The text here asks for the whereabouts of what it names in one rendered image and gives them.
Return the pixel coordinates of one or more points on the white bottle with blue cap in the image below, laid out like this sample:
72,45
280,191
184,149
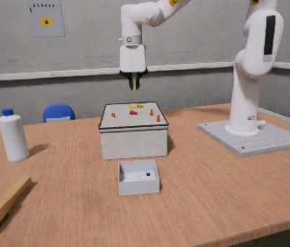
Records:
13,135

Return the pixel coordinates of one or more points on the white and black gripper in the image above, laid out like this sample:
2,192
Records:
133,59

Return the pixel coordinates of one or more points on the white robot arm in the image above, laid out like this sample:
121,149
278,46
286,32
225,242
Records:
263,32

